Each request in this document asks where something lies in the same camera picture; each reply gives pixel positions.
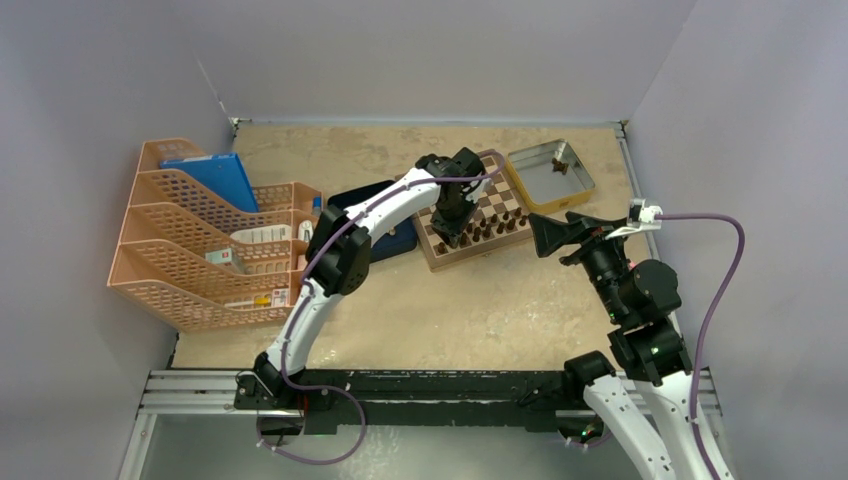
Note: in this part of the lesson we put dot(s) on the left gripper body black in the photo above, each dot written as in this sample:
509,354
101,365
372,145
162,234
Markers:
449,219

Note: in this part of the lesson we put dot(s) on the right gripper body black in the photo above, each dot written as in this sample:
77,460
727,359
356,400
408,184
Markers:
584,232

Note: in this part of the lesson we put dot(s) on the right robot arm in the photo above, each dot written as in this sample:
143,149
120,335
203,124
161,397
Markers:
652,409

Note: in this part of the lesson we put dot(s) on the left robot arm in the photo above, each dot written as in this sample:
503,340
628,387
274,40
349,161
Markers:
339,255

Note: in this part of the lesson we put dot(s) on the wooden chess board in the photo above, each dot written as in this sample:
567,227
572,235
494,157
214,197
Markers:
500,196

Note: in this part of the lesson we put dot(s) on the dark blue square tray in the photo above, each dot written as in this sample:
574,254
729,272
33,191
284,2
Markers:
399,240

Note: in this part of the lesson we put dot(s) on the yellow metal tin tray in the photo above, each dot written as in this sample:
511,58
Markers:
545,191

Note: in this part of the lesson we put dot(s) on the dark wooden pawn lying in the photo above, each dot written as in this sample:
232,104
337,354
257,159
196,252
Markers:
559,166

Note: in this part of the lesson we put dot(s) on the blue folder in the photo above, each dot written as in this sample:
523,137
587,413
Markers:
223,174

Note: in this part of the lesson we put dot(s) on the peach file rack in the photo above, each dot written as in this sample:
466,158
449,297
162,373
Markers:
198,263

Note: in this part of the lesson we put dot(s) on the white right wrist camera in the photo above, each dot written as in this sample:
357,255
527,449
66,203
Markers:
643,216

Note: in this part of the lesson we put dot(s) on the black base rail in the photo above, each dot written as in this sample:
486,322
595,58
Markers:
537,401

